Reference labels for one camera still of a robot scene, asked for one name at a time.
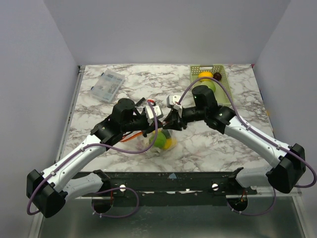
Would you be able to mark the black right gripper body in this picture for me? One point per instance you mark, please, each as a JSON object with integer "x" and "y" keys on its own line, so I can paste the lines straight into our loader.
{"x": 180, "y": 118}

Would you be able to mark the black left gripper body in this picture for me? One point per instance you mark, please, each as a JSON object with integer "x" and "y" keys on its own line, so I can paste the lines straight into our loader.
{"x": 139, "y": 123}

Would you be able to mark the clear zip bag orange zipper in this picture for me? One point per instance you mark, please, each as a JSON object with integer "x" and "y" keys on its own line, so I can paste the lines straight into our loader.
{"x": 131, "y": 139}

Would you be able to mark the yellow banana toy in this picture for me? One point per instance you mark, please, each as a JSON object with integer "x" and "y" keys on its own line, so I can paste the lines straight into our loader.
{"x": 170, "y": 143}

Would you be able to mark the small bright green vegetable toy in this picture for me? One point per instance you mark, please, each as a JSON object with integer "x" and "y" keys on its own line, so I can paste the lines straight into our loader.
{"x": 160, "y": 140}

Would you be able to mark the grey oyster mushroom toy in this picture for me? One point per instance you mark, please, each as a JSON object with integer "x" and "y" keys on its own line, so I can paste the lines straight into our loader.
{"x": 143, "y": 143}

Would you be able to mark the green cabbage toy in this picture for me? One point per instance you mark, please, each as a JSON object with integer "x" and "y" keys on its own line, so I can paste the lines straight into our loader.
{"x": 209, "y": 84}

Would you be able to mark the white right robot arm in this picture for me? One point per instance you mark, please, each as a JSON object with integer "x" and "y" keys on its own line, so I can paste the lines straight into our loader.
{"x": 285, "y": 163}

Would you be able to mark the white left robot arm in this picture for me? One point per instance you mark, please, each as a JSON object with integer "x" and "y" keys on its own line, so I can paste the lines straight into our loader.
{"x": 50, "y": 189}

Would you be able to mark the black bit holder strip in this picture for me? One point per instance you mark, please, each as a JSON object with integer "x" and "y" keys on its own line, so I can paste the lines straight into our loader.
{"x": 140, "y": 101}

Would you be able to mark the clear plastic organizer box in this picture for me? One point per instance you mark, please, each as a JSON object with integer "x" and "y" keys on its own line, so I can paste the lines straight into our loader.
{"x": 107, "y": 86}

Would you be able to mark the pale green perforated basket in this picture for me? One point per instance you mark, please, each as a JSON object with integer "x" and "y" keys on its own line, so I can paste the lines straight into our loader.
{"x": 220, "y": 95}

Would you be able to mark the yellow round fruit toy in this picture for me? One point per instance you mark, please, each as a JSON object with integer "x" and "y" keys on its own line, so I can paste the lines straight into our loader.
{"x": 205, "y": 74}

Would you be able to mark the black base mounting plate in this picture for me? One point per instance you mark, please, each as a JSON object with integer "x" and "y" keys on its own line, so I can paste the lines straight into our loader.
{"x": 169, "y": 189}

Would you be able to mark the dark red plum toy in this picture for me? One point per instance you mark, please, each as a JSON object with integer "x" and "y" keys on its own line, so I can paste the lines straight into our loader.
{"x": 217, "y": 76}

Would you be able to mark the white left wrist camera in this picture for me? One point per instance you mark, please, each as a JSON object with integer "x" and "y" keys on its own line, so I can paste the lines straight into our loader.
{"x": 153, "y": 112}

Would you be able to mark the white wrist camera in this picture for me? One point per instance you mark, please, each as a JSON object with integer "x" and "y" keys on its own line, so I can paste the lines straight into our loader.
{"x": 173, "y": 102}
{"x": 153, "y": 112}

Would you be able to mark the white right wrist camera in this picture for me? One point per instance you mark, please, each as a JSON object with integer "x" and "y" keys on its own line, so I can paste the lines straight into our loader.
{"x": 173, "y": 102}

